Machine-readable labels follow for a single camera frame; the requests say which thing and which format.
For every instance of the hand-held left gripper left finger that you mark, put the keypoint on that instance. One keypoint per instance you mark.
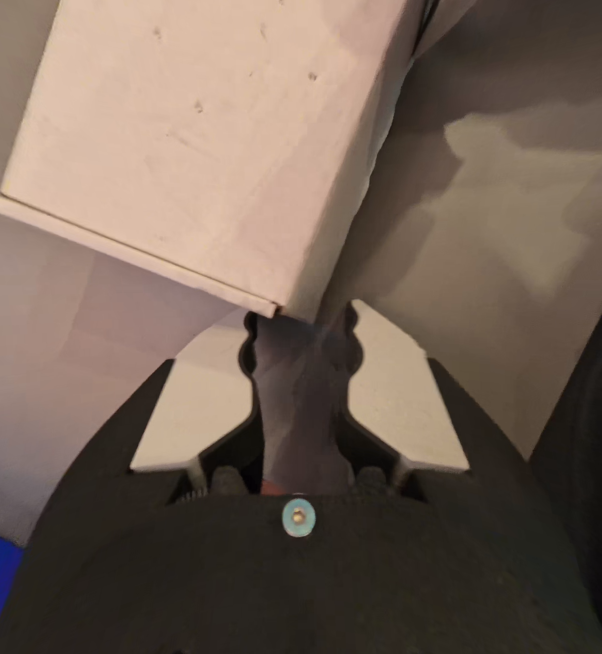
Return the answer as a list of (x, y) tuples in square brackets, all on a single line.
[(188, 414)]

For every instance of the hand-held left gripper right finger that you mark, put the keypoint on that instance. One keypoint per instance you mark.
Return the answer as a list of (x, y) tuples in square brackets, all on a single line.
[(408, 408)]

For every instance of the white cardboard box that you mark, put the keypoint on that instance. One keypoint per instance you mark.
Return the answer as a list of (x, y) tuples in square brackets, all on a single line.
[(188, 153)]

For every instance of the person's dark clothing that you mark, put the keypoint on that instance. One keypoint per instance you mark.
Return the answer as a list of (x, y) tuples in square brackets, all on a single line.
[(587, 460)]

